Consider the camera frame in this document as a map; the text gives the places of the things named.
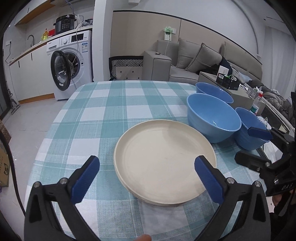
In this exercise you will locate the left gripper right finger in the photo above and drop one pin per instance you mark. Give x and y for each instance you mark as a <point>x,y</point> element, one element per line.
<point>226,192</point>

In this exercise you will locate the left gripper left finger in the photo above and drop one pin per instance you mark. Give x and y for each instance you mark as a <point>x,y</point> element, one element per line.
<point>70,191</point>

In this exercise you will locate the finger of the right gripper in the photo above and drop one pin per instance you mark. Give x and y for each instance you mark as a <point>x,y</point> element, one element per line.
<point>253,162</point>
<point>268,135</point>

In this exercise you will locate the blue bowl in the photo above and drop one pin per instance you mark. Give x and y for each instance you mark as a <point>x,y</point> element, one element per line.
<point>206,88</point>
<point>212,117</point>
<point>248,119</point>

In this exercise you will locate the cream plate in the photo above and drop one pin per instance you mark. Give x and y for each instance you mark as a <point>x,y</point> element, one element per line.
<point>155,159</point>
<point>174,204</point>

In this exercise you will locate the white kitchen base cabinets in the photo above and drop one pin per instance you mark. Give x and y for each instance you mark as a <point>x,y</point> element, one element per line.
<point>31,75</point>

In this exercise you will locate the person right hand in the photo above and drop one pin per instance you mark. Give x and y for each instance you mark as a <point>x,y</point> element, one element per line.
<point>276,199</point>

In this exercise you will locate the person left hand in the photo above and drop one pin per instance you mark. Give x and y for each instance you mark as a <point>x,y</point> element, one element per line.
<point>144,237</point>

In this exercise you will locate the plastic water bottle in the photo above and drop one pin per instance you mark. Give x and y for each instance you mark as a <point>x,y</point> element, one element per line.
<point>256,103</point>

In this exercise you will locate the grey side cabinet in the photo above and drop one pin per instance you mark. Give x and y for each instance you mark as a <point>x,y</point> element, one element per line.
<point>240,96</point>

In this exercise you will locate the brown cardboard box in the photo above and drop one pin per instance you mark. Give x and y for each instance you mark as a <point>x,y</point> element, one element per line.
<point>4,167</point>

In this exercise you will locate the grey right cushion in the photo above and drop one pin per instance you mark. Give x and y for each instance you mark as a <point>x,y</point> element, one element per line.
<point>206,57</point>

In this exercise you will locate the grey cushion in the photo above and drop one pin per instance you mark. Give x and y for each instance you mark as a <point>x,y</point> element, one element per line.
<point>206,57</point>
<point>187,51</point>

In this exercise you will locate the grey sofa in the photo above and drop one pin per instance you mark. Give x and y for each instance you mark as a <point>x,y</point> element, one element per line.
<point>160,64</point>

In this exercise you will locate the grey left cushion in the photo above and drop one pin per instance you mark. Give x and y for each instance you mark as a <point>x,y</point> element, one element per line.
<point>187,51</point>

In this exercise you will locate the white washing machine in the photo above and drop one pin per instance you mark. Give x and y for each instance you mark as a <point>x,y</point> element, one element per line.
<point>70,63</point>

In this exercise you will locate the black patterned chair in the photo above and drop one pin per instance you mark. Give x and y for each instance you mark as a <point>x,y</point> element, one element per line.
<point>126,67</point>

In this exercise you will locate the black pressure cooker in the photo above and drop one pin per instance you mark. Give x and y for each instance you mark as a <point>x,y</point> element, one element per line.
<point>64,23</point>

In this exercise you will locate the white upper cabinets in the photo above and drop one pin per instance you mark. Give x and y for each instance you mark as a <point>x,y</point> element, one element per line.
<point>32,10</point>

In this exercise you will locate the black box with cables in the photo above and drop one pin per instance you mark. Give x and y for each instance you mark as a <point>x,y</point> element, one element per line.
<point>228,82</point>

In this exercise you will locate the wall power strip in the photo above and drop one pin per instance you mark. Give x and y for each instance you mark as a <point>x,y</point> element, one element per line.
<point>168,32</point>

